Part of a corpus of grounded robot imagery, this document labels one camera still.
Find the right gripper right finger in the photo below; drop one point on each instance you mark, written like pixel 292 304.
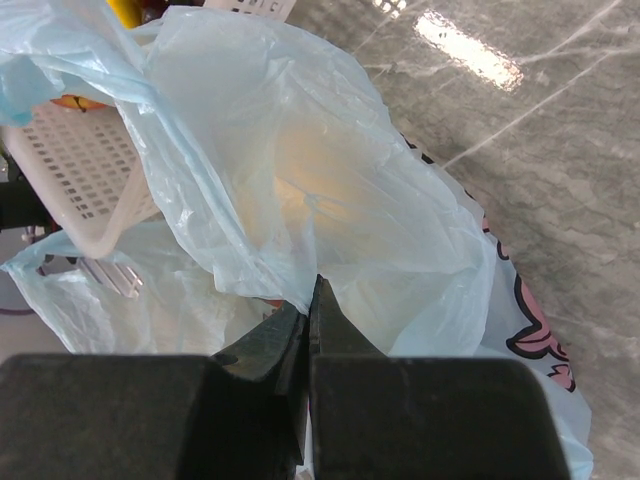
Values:
pixel 348 401

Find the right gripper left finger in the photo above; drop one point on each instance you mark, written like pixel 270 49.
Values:
pixel 267 370

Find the light blue plastic bag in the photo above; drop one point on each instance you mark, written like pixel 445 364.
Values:
pixel 324 186

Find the white plastic basket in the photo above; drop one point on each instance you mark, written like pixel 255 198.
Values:
pixel 102 171

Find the dark purple fake grapes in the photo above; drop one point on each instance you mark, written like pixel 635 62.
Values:
pixel 153 9

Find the yellow banana bunch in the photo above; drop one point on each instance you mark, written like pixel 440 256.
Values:
pixel 128 12

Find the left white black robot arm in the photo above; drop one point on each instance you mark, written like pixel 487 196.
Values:
pixel 20 205

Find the aluminium mounting rail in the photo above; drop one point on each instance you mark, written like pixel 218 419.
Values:
pixel 119 278

